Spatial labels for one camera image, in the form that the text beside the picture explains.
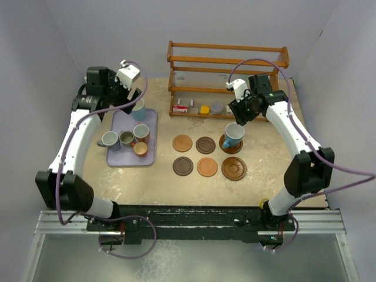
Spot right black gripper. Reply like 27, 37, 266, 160
229, 90, 261, 126

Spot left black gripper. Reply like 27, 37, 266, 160
104, 71, 140, 114

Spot light blue tall mug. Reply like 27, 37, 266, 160
131, 98, 146, 122

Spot teal mug white inside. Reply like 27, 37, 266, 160
222, 122, 245, 149

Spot ringed brown wooden coaster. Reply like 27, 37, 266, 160
219, 134, 243, 155

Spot dark walnut coaster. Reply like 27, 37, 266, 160
196, 136, 216, 155

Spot light wood coaster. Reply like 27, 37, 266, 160
172, 135, 193, 152

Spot orange terracotta coaster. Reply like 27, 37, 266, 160
197, 157, 218, 177

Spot dark brown coaster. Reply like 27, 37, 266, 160
172, 156, 193, 176

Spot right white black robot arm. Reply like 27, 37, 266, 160
226, 74, 335, 230

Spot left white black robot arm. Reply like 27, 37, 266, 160
35, 60, 146, 230

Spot olive green small cup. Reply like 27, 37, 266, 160
119, 131, 135, 147

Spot orange copper small cup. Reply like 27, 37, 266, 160
132, 142, 148, 157

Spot green white long box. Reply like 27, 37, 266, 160
226, 106, 232, 115

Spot lavender plastic tray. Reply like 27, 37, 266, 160
106, 109, 157, 166

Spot brown red mug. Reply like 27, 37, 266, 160
133, 123, 150, 144

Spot grey blue mug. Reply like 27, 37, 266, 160
97, 131, 120, 151

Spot yellow small object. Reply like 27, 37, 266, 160
200, 105, 210, 115

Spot red white small box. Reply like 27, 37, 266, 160
173, 105, 188, 113

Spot wooden three-tier shelf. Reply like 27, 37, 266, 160
167, 41, 290, 118

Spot yellow tape roll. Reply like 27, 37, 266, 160
259, 198, 269, 209

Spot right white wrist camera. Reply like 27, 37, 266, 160
226, 79, 251, 102

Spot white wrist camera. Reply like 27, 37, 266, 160
116, 60, 140, 90
226, 79, 251, 102

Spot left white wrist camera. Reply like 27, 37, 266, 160
116, 60, 140, 90

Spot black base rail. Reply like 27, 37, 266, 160
87, 204, 295, 244

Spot aluminium frame rail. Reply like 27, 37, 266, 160
20, 209, 92, 282

